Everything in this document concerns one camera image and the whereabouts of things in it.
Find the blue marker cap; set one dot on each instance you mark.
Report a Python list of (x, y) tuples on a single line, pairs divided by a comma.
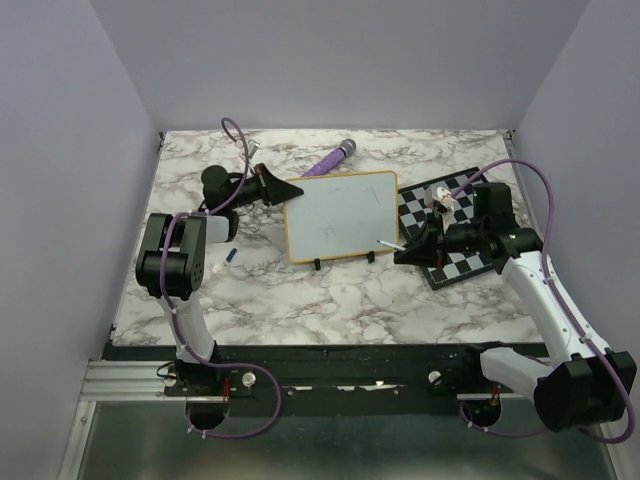
[(230, 255)]

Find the yellow framed whiteboard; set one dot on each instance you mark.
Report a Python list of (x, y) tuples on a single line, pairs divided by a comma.
[(342, 215)]

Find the purple glitter microphone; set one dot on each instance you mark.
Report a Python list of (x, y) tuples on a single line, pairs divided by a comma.
[(345, 150)]

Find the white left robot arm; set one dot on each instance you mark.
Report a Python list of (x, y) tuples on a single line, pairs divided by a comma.
[(171, 261)]

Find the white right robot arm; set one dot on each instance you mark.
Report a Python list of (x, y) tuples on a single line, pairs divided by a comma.
[(584, 382)]

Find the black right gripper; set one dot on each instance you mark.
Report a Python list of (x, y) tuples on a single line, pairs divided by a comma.
[(429, 248)]

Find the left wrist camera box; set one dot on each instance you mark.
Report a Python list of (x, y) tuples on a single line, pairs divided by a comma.
[(252, 147)]

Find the wire whiteboard stand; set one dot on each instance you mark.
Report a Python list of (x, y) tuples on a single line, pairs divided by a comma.
[(320, 263)]

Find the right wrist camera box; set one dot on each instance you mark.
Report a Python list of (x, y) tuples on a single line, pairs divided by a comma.
[(442, 203)]

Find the white marker pen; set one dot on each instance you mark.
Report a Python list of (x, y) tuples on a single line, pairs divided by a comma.
[(392, 246)]

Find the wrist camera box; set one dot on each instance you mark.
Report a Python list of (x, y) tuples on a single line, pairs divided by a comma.
[(442, 203), (252, 147)]

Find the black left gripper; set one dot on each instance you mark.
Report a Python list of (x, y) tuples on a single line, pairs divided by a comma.
[(272, 190)]

